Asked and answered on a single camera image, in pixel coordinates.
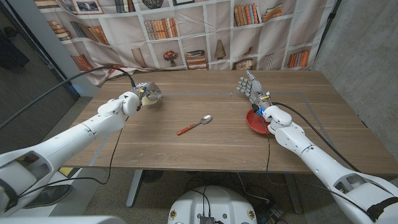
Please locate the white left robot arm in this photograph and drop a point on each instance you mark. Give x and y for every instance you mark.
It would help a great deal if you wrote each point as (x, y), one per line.
(71, 140)

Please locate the red plate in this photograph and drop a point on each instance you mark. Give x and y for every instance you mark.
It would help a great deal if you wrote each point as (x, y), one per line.
(253, 121)

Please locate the yellow object under table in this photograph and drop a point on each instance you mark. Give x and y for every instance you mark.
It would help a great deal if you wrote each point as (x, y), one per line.
(66, 171)

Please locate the white floor platform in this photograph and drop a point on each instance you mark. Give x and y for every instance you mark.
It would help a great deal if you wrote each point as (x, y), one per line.
(87, 193)

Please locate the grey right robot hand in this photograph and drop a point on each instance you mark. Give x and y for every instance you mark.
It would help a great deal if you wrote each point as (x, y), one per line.
(252, 87)

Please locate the printed bookshelf backdrop cloth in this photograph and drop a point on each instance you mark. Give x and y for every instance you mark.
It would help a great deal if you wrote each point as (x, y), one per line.
(199, 34)

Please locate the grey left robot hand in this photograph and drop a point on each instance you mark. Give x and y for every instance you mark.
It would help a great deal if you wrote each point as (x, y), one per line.
(149, 88)

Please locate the black backdrop stand pole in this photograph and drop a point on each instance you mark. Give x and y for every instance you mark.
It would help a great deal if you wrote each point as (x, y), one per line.
(329, 25)

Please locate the black round floor fan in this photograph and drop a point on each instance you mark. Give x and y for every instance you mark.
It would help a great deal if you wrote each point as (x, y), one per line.
(152, 175)

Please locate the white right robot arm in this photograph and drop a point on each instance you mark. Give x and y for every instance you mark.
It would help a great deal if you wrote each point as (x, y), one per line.
(311, 152)

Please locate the white table leg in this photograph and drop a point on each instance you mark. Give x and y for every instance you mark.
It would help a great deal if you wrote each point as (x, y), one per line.
(134, 188)

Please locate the grey table leg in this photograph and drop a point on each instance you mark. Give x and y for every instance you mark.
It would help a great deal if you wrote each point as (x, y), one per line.
(293, 193)

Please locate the white robot torso base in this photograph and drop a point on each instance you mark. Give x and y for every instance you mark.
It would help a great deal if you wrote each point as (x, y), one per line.
(214, 202)

